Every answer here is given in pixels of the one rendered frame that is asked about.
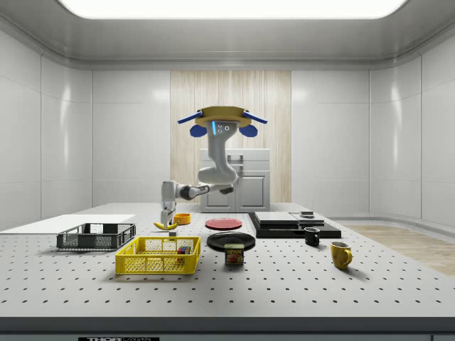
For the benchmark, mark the white cabinet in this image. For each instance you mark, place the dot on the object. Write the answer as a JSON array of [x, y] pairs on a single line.
[[254, 177]]

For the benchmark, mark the black mug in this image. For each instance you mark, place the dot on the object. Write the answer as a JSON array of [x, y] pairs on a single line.
[[311, 237]]

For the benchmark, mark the dark grey basket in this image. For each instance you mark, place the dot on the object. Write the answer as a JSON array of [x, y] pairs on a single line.
[[96, 239]]

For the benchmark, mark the yellow mug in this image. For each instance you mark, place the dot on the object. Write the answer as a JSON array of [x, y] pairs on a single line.
[[339, 255]]

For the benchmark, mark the yellow banana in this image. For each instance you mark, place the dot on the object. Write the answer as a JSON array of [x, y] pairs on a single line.
[[164, 226]]

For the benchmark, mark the puzzle cube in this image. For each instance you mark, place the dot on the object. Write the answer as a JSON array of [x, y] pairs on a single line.
[[184, 250]]

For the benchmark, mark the red plate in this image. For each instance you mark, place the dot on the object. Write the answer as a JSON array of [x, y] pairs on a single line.
[[223, 223]]

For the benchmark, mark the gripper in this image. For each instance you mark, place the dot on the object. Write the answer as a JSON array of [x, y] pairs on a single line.
[[166, 215]]

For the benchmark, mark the yellow basket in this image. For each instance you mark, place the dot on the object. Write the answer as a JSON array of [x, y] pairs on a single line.
[[156, 264]]

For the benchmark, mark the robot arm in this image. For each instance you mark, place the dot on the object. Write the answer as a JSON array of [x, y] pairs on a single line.
[[217, 156]]

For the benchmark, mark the black plate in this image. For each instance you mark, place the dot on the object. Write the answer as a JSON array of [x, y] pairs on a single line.
[[220, 241]]

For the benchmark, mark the yellow bowl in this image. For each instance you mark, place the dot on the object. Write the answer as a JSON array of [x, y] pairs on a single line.
[[183, 220]]

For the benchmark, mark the flat-sided can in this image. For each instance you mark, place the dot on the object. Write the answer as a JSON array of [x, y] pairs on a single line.
[[234, 255]]

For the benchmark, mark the black stove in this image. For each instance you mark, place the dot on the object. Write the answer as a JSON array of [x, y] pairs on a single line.
[[277, 220]]

